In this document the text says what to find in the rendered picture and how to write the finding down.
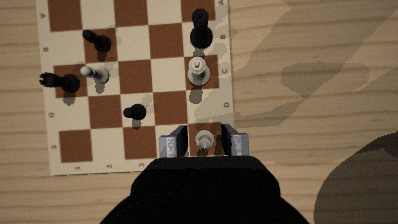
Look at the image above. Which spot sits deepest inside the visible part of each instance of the chessboard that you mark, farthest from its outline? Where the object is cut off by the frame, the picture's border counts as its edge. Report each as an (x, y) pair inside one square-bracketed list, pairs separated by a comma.
[(148, 64)]

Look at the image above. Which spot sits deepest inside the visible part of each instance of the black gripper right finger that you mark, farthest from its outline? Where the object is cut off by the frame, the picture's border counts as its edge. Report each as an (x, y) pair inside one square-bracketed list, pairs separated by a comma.
[(234, 143)]

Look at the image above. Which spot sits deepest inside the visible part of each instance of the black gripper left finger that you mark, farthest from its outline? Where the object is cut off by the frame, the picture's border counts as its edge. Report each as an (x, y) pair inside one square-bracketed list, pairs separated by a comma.
[(175, 144)]

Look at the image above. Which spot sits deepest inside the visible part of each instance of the white pawn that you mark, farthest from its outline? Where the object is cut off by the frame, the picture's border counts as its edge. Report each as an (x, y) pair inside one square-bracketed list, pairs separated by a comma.
[(100, 75)]

